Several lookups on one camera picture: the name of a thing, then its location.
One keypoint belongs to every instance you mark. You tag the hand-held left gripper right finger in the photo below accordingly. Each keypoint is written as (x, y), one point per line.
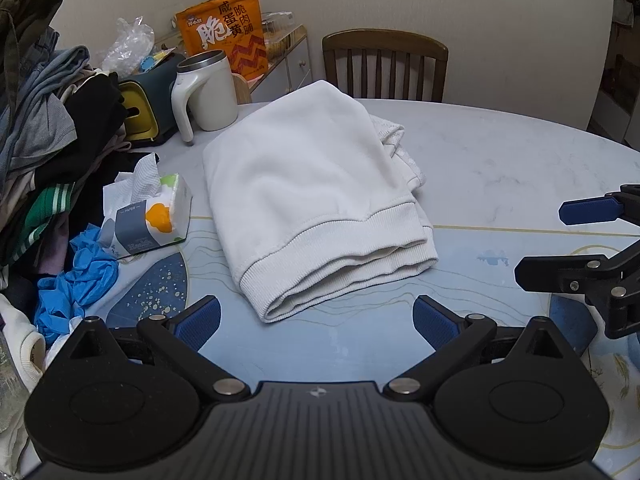
(437, 321)

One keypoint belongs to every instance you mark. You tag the clear plastic container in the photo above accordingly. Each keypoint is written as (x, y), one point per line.
(280, 30)

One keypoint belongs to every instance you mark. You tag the blue rubber gloves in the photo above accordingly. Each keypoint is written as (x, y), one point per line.
(75, 285)

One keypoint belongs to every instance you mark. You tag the white ribbed collar garment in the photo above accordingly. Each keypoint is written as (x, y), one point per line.
(20, 345)

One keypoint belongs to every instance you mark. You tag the clear plastic bag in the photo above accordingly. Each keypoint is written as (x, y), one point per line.
(127, 45)

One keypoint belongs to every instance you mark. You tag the white mug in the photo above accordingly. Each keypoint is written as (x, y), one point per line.
(210, 95)

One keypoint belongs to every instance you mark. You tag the orange snack bag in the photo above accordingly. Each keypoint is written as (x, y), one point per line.
(230, 30)

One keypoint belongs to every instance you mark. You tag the pile of clothes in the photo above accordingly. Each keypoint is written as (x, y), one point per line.
(45, 120)

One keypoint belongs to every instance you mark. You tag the white drawer cabinet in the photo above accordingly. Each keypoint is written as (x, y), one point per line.
(290, 70)

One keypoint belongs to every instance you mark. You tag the blue and yellow tissue box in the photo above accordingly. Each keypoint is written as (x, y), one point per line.
(145, 105)

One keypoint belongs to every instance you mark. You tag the tissue pack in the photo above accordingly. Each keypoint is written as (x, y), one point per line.
(150, 220)

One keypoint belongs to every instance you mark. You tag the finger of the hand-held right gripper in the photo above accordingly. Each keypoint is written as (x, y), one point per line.
(590, 210)
(560, 274)

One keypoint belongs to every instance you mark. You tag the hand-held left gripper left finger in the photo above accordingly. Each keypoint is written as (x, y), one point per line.
(197, 319)

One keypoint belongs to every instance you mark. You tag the brown wooden chair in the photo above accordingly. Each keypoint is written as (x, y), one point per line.
(385, 55)

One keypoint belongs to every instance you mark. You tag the white lace sleeve sweatshirt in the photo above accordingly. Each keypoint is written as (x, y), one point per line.
(300, 185)

